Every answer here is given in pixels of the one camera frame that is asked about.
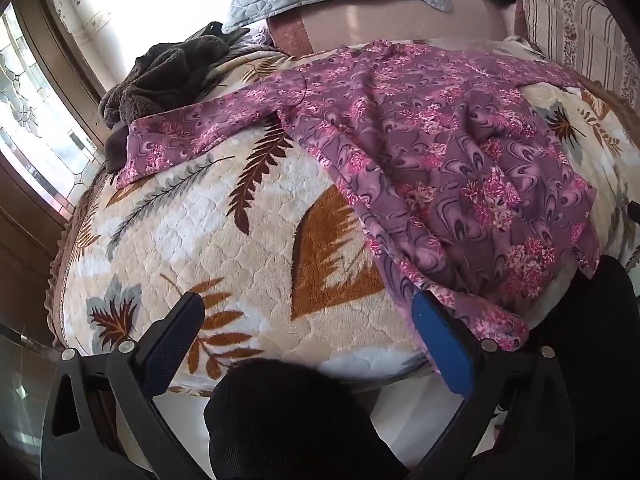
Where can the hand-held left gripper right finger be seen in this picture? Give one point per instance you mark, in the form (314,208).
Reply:
(442,345)

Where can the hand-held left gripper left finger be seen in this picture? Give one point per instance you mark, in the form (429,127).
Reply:
(172,340)

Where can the purple floral garment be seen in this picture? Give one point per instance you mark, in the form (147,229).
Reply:
(425,160)

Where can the cream leaf print blanket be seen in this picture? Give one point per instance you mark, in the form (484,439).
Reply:
(200,235)

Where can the person's right leg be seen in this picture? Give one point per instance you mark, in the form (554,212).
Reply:
(600,340)

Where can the dark grey fuzzy cloth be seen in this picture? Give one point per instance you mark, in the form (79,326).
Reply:
(165,80)

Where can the patterned glass window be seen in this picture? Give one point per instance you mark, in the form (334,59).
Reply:
(30,100)

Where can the pink mattress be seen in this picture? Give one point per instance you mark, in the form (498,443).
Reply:
(400,20)

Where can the striped floral cushion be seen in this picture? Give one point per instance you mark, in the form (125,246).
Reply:
(575,25)

